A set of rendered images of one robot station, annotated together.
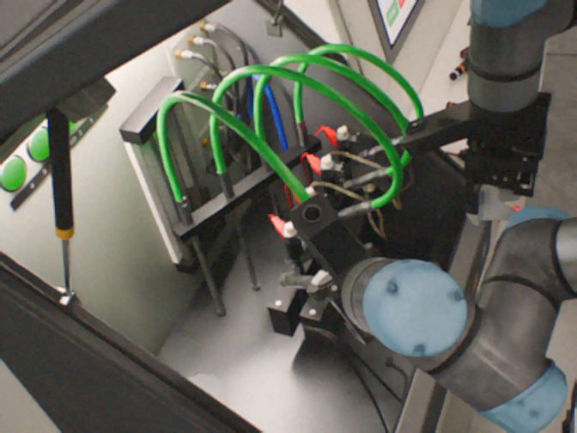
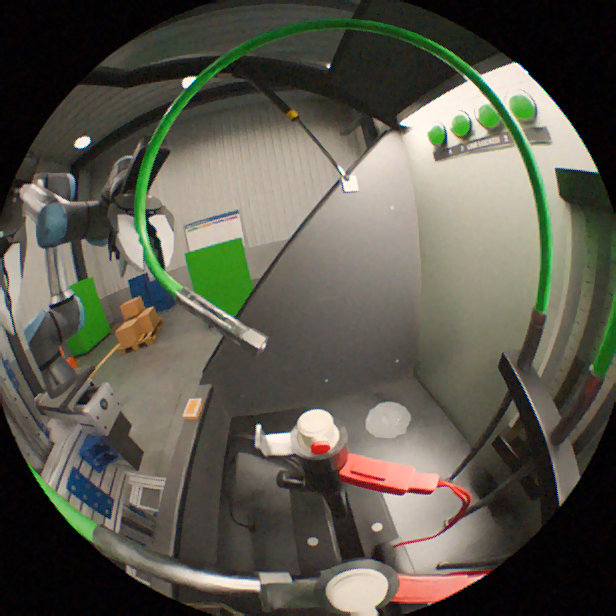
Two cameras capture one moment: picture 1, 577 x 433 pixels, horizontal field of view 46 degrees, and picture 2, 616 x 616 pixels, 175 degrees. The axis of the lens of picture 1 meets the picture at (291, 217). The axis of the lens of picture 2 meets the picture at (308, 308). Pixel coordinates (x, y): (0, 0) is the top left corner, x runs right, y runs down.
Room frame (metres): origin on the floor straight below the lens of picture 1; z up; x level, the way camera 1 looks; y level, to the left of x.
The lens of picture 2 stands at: (0.80, -0.03, 1.23)
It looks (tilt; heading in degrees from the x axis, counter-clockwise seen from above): 21 degrees down; 145
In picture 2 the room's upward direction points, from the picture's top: 10 degrees counter-clockwise
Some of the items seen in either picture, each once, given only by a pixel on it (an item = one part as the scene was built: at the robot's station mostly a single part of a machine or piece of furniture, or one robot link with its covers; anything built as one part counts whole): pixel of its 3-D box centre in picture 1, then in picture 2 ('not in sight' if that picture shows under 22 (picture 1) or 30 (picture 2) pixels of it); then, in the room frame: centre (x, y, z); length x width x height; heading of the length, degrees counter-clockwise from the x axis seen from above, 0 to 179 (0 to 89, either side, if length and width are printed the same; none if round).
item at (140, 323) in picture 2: not in sight; (136, 320); (-3.75, -1.00, 0.39); 1.20 x 0.85 x 0.79; 166
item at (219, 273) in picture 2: not in sight; (222, 280); (-2.89, 0.90, 0.65); 0.95 x 0.86 x 1.30; 72
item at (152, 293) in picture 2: not in sight; (150, 292); (-5.98, -0.71, 0.61); 1.26 x 0.48 x 1.22; 64
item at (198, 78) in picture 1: (207, 86); not in sight; (1.09, 0.10, 1.21); 0.13 x 0.03 x 0.31; 149
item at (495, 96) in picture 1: (503, 77); not in sight; (0.59, -0.25, 1.47); 0.08 x 0.08 x 0.05
